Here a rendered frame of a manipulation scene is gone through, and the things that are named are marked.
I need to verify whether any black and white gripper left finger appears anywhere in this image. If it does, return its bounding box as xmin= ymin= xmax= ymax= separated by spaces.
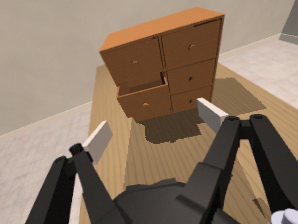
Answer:
xmin=25 ymin=121 xmax=126 ymax=224

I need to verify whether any small brown chest of drawers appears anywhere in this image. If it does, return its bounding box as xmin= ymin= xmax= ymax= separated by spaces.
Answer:
xmin=99 ymin=7 xmax=225 ymax=103

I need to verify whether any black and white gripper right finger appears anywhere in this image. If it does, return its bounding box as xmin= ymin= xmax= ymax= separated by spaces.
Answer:
xmin=162 ymin=98 xmax=298 ymax=224

